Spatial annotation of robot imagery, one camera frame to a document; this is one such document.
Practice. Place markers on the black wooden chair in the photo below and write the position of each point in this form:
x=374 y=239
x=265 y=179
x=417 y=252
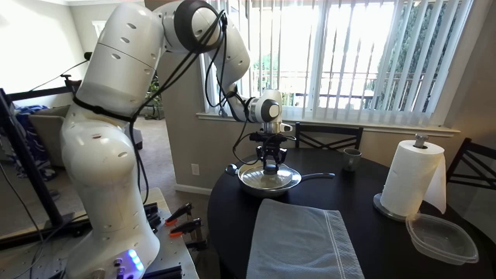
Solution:
x=329 y=135
x=471 y=162

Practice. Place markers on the paper towel roll on holder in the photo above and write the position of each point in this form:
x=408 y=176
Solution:
x=410 y=178

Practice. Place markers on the grey towel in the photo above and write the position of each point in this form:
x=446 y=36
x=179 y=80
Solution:
x=298 y=244

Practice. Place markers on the grey mug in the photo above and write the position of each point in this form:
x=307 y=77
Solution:
x=352 y=159

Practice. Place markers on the blue and white blanket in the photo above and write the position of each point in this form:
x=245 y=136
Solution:
x=29 y=124

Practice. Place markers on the stack of black rails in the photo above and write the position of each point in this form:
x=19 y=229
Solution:
x=152 y=217

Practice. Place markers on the wall socket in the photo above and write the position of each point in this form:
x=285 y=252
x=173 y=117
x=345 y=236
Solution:
x=195 y=169

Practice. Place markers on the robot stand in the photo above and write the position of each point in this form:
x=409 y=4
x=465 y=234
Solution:
x=174 y=252

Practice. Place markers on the clear plastic container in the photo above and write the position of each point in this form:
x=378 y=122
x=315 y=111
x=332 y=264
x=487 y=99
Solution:
x=441 y=240

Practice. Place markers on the green houseplant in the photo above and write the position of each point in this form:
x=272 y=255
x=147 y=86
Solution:
x=154 y=95

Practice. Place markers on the black and orange clamp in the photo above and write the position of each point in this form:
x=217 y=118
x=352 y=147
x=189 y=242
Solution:
x=188 y=226
x=179 y=213

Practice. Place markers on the window with vertical blinds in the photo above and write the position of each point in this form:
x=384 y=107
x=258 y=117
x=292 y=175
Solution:
x=348 y=58

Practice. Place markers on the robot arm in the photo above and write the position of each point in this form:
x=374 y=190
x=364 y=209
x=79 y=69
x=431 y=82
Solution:
x=112 y=128

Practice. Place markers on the beige sofa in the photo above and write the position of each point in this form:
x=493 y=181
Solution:
x=48 y=131

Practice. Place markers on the black metal frame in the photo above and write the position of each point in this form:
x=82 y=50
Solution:
x=23 y=155

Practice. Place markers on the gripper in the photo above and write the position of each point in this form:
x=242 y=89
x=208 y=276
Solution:
x=271 y=147

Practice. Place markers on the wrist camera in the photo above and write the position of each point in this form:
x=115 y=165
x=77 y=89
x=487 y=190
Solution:
x=267 y=136

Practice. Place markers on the glass lid with black knob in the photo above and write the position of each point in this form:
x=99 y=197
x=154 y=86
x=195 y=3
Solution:
x=267 y=180

